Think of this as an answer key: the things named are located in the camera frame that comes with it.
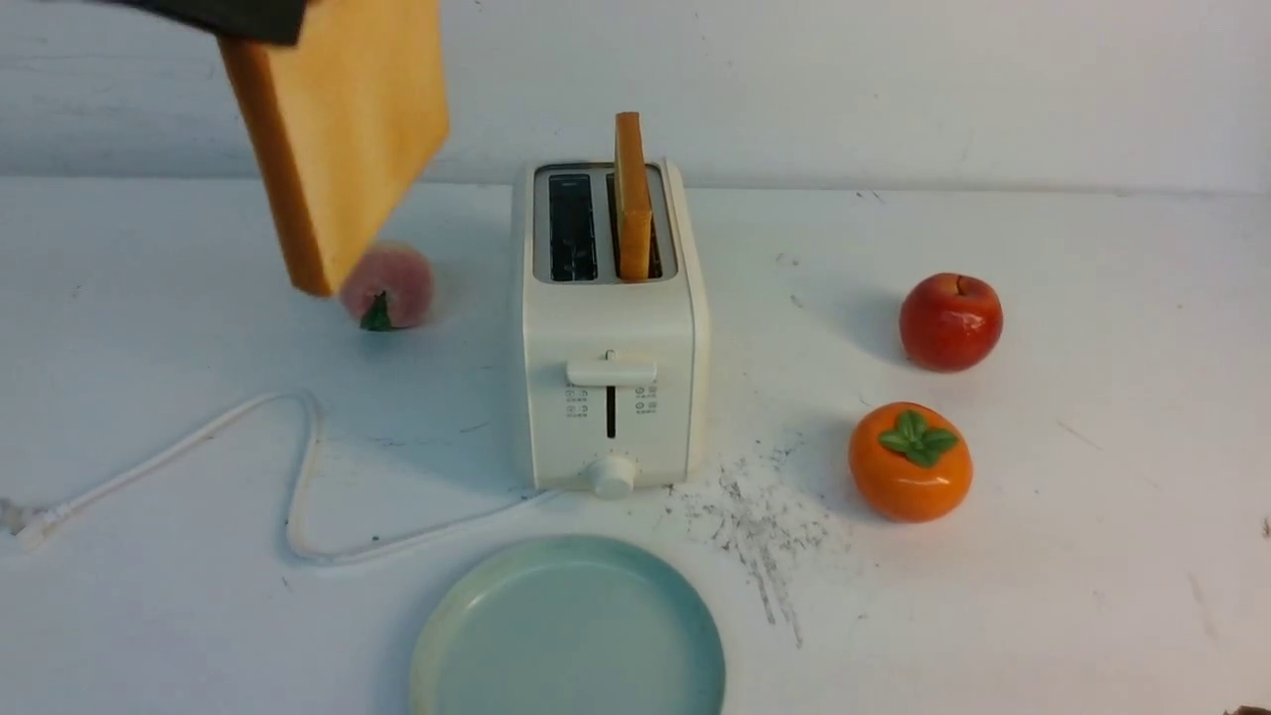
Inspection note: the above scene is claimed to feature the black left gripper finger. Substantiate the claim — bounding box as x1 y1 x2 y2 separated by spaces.
108 0 308 47

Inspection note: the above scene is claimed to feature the toast slice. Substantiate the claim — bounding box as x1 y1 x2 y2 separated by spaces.
616 110 652 282
219 1 450 297

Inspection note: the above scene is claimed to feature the pink peach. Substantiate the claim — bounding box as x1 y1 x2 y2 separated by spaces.
338 241 436 331

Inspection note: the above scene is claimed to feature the white toaster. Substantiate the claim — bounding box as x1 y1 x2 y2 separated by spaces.
508 160 710 500

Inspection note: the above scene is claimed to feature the light green plate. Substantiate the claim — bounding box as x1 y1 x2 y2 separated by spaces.
408 533 727 714

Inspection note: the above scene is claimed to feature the red apple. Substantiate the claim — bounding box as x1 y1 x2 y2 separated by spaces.
899 272 1005 372

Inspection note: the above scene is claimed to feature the orange persimmon with leaf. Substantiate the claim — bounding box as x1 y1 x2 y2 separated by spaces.
846 403 974 523

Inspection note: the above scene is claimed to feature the white power cable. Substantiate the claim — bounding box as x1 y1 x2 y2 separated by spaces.
0 390 557 568

